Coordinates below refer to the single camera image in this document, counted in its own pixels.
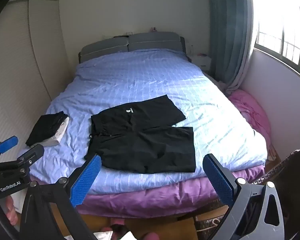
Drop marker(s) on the white wardrobe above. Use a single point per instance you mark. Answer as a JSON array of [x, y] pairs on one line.
[[27, 55]]

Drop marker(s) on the brown woven basket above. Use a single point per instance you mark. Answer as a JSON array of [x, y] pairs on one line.
[[272, 170]]

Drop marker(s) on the window with metal grille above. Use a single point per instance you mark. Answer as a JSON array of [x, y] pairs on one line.
[[285, 45]]

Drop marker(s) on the teal curtain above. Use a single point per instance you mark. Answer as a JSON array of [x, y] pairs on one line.
[[227, 30]]

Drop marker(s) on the blue patterned bedsheet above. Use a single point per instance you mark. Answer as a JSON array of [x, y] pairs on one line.
[[140, 80]]

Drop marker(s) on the white nightstand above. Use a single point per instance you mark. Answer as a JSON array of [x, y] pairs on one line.
[[201, 61]]

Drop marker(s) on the folded black garment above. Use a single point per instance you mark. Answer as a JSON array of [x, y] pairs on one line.
[[43, 127]]

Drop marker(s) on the grey padded headboard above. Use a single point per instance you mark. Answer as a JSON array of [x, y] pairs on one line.
[[152, 40]]

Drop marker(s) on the folded white garment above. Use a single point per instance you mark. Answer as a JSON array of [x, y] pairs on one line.
[[57, 137]]

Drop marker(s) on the pink blanket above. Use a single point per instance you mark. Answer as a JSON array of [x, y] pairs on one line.
[[250, 112]]

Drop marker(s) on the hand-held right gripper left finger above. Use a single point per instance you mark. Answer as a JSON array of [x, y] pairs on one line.
[[86, 180]]

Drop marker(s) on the brown cardboard sheet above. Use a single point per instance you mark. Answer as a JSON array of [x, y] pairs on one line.
[[180, 230]]

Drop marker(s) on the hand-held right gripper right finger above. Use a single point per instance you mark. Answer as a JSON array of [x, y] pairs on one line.
[[220, 180]]

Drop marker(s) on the person's left hand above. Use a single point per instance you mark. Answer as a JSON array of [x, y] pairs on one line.
[[11, 212]]

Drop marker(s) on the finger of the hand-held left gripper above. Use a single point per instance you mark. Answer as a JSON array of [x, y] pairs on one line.
[[7, 143], [31, 155]]

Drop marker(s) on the small pink ornament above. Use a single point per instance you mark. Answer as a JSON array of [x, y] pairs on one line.
[[153, 29]]

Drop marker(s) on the black pants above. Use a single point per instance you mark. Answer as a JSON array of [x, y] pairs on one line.
[[145, 142]]

